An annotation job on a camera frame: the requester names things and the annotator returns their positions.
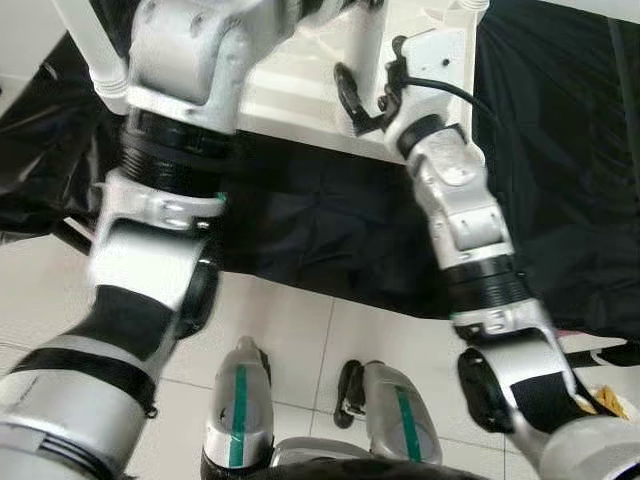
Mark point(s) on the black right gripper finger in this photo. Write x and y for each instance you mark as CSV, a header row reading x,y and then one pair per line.
x,y
348,98

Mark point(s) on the white plastic table top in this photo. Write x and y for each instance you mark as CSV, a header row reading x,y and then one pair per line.
x,y
300,100

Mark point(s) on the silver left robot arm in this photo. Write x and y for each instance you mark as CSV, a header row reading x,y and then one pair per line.
x,y
180,60

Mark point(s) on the black metal table leg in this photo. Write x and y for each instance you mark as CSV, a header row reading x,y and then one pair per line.
x,y
615,353
75,238

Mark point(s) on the pink fabric tag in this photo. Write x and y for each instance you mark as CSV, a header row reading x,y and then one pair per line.
x,y
578,334

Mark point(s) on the silver left robot leg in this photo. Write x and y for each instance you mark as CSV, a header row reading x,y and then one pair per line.
x,y
250,410

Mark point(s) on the yellow crumpled cloth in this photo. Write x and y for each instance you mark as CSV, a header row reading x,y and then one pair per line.
x,y
610,402

